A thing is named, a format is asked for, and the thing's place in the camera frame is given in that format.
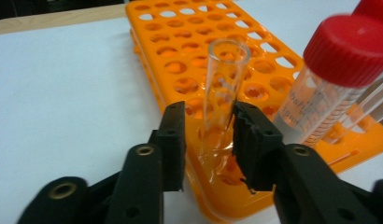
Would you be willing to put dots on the red cap plastic tube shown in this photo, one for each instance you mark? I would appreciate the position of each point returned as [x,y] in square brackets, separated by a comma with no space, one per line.
[345,49]
[375,7]

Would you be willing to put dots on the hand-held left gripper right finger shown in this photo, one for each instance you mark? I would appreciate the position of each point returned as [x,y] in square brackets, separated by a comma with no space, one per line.
[258,155]

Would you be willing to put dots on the orange plastic tube rack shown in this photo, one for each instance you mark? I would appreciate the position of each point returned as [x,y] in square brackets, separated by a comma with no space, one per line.
[149,60]

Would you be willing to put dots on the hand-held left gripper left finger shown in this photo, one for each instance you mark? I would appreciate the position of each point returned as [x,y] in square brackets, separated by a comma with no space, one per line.
[171,149]

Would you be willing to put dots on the clear glass test tube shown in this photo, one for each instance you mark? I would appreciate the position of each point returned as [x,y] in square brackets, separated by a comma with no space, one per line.
[225,77]

